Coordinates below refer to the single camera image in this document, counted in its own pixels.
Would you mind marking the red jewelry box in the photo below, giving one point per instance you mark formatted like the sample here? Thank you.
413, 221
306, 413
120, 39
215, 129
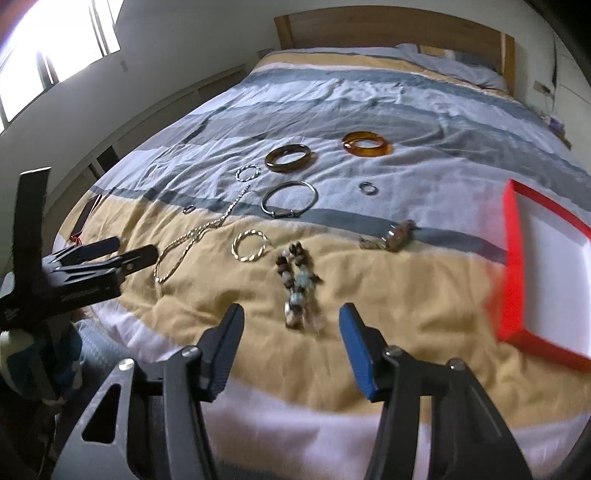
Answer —
546, 309

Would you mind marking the wooden nightstand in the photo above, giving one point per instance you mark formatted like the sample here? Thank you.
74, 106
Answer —
557, 127

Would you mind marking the black phone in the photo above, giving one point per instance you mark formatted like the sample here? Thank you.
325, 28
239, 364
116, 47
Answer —
89, 207

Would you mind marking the dark brown bangle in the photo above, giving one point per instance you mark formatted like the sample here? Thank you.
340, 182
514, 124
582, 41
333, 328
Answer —
288, 158

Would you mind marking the amber bangle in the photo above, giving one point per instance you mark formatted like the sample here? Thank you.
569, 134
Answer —
366, 144

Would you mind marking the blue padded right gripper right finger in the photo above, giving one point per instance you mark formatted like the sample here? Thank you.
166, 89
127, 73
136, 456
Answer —
469, 437

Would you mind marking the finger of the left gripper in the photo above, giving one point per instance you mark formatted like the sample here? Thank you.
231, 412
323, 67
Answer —
78, 254
134, 260

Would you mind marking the wooden headboard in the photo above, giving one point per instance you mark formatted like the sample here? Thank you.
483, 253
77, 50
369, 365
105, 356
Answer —
389, 26

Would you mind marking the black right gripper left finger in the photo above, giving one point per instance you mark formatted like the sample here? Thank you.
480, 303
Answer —
145, 420

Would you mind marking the grey pillow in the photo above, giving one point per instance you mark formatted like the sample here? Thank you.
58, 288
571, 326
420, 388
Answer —
461, 65

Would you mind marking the striped bed duvet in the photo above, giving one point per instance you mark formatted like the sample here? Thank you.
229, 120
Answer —
291, 409

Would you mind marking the window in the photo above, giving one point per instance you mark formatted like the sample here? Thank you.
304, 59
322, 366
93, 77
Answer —
54, 41

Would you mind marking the silver bangle with clasp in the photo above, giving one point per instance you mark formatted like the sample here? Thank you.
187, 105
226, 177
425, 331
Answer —
289, 199

